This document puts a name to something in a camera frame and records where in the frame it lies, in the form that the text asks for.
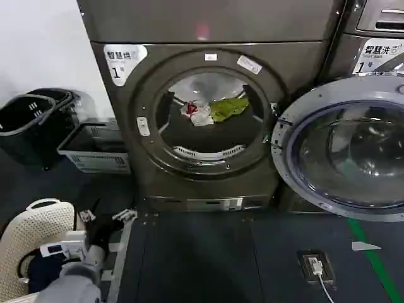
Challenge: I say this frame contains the green cloth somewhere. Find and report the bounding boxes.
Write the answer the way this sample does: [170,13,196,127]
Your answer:
[209,97,251,124]

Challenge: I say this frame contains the dark clothes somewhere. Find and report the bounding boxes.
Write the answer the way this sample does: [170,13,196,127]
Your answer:
[19,248,83,294]

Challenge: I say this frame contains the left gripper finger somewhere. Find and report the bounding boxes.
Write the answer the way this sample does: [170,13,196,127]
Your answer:
[112,208,140,222]
[79,198,102,223]

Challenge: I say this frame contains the white perforated laundry basket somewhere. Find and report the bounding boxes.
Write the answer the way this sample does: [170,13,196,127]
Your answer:
[0,198,86,303]

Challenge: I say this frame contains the black floor socket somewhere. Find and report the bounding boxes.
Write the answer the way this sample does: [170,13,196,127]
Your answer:
[296,249,336,282]

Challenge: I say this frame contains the white and red cloth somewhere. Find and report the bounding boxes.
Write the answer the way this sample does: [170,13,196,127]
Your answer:
[179,100,216,128]

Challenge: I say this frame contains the tall black laundry basket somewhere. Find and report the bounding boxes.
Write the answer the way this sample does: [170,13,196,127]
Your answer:
[26,88,96,128]
[0,94,80,173]

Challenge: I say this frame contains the grey dryer with round opening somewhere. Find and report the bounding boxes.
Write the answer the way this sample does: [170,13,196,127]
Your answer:
[76,0,348,213]

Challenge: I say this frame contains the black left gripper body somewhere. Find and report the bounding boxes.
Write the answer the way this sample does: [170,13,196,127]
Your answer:
[85,217,126,247]

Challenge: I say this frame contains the grey plastic crate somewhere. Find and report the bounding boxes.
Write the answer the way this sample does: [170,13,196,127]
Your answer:
[57,117,132,175]

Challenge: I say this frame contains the round glass dryer door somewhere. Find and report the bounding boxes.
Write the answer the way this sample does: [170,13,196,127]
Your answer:
[270,76,404,222]

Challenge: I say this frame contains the grey metal frame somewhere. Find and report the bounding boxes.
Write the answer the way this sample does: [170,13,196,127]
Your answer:
[100,215,138,282]

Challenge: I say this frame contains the white plug with cable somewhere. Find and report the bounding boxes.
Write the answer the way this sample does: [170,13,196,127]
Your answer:
[310,257,338,303]

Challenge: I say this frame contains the grey washing machine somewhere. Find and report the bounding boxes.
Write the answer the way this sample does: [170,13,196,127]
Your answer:
[318,0,404,213]

